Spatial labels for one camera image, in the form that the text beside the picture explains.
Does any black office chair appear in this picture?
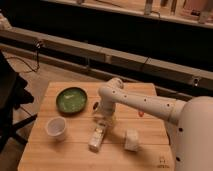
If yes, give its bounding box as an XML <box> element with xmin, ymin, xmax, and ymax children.
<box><xmin>0</xmin><ymin>50</ymin><xmax>37</xmax><ymax>153</ymax></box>

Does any black rectangular block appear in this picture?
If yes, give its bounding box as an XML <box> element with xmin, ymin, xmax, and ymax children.
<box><xmin>93</xmin><ymin>102</ymin><xmax>99</xmax><ymax>110</ymax></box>

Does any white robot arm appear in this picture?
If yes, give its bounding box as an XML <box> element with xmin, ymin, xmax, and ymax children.
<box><xmin>98</xmin><ymin>78</ymin><xmax>213</xmax><ymax>171</ymax></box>

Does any black cable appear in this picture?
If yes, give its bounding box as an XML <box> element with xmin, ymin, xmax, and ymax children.
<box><xmin>4</xmin><ymin>39</ymin><xmax>44</xmax><ymax>74</ymax></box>

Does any green ceramic bowl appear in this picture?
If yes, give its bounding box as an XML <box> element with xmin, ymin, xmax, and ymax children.
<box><xmin>56</xmin><ymin>87</ymin><xmax>87</xmax><ymax>114</ymax></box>

